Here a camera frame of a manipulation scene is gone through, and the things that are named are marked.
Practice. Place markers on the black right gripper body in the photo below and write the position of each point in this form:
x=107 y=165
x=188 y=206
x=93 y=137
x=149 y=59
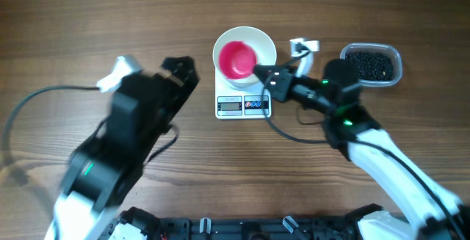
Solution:
x=302 y=89

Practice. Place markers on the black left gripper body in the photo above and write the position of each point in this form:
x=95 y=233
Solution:
x=180 y=92

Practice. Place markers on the pink measuring scoop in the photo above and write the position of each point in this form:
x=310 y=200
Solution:
x=237 y=60

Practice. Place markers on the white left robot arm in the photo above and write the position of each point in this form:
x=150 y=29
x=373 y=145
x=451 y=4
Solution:
x=104 y=168

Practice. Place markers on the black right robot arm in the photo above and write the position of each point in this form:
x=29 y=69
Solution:
x=430 y=210

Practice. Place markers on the white bowl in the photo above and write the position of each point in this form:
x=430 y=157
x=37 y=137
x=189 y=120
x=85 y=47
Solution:
x=258 y=40

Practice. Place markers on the white digital kitchen scale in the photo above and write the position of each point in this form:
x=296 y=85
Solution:
x=234 y=103

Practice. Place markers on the clear plastic container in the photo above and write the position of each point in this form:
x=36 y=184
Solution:
x=390 y=51

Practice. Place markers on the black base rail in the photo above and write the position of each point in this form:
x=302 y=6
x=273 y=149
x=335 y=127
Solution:
x=317 y=228

